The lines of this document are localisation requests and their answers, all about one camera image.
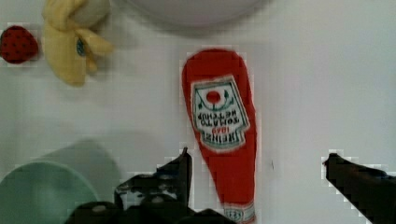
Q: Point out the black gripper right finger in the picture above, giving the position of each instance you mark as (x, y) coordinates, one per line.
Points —
(371, 191)

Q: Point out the round lavender plate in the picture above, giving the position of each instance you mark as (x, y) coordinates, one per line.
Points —
(195, 12)

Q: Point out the yellow plush banana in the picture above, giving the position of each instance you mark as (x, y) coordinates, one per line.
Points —
(68, 41)

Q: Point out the small dark red strawberry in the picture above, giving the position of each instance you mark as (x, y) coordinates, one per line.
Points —
(18, 45)

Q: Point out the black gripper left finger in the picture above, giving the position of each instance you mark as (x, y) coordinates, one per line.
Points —
(160, 198)

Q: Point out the red plush ketchup bottle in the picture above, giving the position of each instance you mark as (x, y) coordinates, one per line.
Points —
(219, 104)

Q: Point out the green cup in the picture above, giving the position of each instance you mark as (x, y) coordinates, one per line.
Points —
(49, 188)

